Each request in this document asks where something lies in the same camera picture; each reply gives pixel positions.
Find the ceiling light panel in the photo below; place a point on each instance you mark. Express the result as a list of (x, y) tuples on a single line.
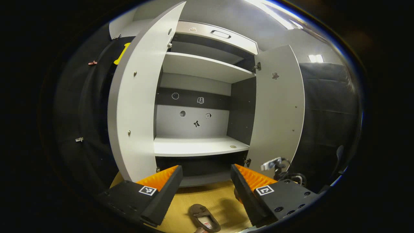
[(275, 14), (315, 58)]

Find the black backdrop cloth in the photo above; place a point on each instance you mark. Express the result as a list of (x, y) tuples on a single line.
[(84, 106), (326, 113)]

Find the beige cabinet drawer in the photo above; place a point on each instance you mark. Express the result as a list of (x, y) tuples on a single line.
[(239, 42)]

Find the brown fuzzy shoe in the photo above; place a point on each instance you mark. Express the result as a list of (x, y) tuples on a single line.
[(197, 210)]

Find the white shoe cabinet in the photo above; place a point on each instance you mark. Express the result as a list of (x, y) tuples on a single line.
[(200, 147)]

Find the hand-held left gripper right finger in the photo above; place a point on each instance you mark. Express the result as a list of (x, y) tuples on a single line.
[(245, 194)]

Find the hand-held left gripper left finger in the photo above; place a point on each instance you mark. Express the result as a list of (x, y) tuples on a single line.
[(166, 194)]

